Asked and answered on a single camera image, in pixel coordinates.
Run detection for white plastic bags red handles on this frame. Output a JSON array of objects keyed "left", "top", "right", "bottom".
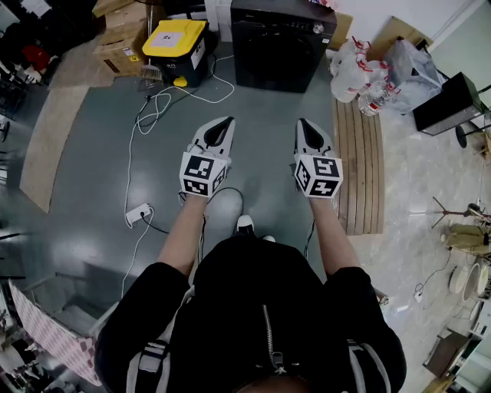
[{"left": 329, "top": 35, "right": 400, "bottom": 104}]

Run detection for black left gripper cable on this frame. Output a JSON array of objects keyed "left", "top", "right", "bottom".
[{"left": 196, "top": 187, "right": 246, "bottom": 266}]

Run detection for person's left forearm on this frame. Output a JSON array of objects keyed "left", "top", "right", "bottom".
[{"left": 157, "top": 193, "right": 211, "bottom": 278}]

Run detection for white power strip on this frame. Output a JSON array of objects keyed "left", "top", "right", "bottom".
[{"left": 124, "top": 203, "right": 152, "bottom": 229}]

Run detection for black tripod stand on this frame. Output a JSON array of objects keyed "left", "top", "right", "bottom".
[{"left": 430, "top": 196, "right": 491, "bottom": 230}]

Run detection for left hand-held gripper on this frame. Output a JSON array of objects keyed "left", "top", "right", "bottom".
[{"left": 178, "top": 116, "right": 236, "bottom": 199}]

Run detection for person's black jacket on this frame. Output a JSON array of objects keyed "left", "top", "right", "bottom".
[{"left": 94, "top": 234, "right": 408, "bottom": 393}]

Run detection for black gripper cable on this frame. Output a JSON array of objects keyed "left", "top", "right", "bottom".
[
  {"left": 304, "top": 220, "right": 316, "bottom": 259},
  {"left": 196, "top": 187, "right": 246, "bottom": 266}
]

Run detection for large brown cardboard box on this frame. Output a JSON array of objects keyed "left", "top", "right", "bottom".
[{"left": 92, "top": 18, "right": 150, "bottom": 78}]

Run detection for black box on cart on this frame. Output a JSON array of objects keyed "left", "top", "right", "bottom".
[{"left": 411, "top": 71, "right": 489, "bottom": 137}]

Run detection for round black washing machine door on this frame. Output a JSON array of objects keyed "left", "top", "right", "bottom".
[{"left": 248, "top": 31, "right": 320, "bottom": 91}]

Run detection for brown cardboard floor sheet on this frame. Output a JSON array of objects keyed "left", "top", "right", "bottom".
[{"left": 18, "top": 84, "right": 91, "bottom": 214}]

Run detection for white round bowls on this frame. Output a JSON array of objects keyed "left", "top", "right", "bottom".
[{"left": 448, "top": 262, "right": 491, "bottom": 303}]

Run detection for flat brown cardboard box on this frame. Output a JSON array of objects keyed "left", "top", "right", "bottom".
[{"left": 91, "top": 0, "right": 150, "bottom": 30}]

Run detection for small hand broom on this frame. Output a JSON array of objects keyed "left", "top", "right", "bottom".
[{"left": 137, "top": 64, "right": 164, "bottom": 82}]

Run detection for long white power cable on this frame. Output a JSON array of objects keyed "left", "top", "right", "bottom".
[{"left": 120, "top": 54, "right": 236, "bottom": 301}]

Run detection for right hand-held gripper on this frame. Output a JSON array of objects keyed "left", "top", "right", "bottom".
[{"left": 292, "top": 118, "right": 344, "bottom": 200}]

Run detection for grey translucent plastic bag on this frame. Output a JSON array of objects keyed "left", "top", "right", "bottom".
[{"left": 382, "top": 38, "right": 449, "bottom": 115}]

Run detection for black washing machine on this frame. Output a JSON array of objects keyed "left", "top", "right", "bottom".
[{"left": 230, "top": 0, "right": 338, "bottom": 94}]

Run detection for person's right forearm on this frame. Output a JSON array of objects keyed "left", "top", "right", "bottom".
[{"left": 308, "top": 195, "right": 362, "bottom": 278}]

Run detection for white adapter with cable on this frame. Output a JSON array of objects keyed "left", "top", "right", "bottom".
[{"left": 413, "top": 248, "right": 454, "bottom": 305}]

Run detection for black bin with yellow lid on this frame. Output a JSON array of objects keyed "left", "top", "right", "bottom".
[{"left": 141, "top": 18, "right": 210, "bottom": 89}]

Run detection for clear plastic water bottle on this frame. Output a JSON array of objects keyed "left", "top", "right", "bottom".
[{"left": 357, "top": 80, "right": 393, "bottom": 117}]

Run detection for small cardboard piece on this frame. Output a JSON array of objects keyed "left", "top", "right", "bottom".
[{"left": 328, "top": 12, "right": 354, "bottom": 51}]

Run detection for red item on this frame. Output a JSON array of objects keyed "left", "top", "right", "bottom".
[{"left": 21, "top": 45, "right": 51, "bottom": 72}]

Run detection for cardboard sheet against wall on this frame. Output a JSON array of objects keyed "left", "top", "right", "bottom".
[{"left": 365, "top": 15, "right": 435, "bottom": 63}]

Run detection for black plug cable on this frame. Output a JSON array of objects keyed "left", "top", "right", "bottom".
[{"left": 139, "top": 212, "right": 170, "bottom": 236}]

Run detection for wooden slatted board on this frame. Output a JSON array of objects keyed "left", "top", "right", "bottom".
[{"left": 331, "top": 97, "right": 386, "bottom": 236}]

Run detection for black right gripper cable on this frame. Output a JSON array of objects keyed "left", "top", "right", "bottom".
[{"left": 304, "top": 220, "right": 316, "bottom": 259}]

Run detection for pink checked cloth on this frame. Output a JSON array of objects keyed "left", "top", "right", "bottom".
[{"left": 8, "top": 279, "right": 102, "bottom": 387}]

